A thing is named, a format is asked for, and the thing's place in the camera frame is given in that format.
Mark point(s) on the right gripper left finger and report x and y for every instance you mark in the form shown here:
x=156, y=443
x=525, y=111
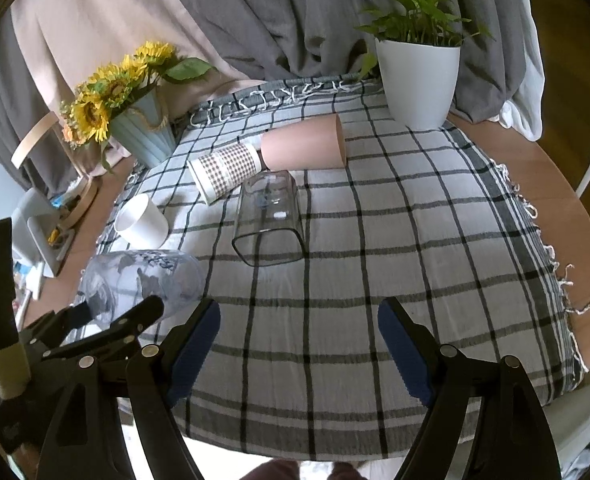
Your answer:
x=84, y=439

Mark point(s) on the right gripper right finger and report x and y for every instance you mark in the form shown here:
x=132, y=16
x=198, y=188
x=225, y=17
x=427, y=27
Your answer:
x=512, y=438

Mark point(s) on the clear Happy Cat glass jar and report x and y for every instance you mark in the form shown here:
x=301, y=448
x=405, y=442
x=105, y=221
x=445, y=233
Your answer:
x=114, y=283

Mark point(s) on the white cylindrical cup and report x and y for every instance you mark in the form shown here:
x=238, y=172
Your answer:
x=141, y=224

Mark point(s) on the clear square glass cup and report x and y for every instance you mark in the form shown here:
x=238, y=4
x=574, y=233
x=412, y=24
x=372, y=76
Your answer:
x=268, y=229

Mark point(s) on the plaid paper cup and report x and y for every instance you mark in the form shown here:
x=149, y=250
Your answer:
x=218, y=173

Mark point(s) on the pink plastic cup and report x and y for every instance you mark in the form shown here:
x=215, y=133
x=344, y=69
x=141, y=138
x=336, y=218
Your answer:
x=313, y=144

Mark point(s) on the white desktop appliance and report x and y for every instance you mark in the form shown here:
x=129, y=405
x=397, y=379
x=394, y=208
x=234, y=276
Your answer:
x=37, y=236

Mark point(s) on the wooden desk lamp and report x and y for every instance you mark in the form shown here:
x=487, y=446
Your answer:
x=51, y=168

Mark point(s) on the sunflower bouquet in blue pot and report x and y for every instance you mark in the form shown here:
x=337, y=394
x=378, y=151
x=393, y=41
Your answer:
x=122, y=102

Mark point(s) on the plaid grey white tablecloth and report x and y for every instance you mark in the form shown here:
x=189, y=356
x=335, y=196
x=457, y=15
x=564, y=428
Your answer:
x=299, y=367

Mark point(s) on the beige curtain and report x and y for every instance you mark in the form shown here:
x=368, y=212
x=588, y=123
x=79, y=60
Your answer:
x=64, y=41

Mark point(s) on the green plant in white pot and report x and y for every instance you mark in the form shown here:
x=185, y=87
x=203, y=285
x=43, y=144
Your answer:
x=417, y=50

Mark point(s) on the grey curtain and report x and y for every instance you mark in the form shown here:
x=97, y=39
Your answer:
x=501, y=77

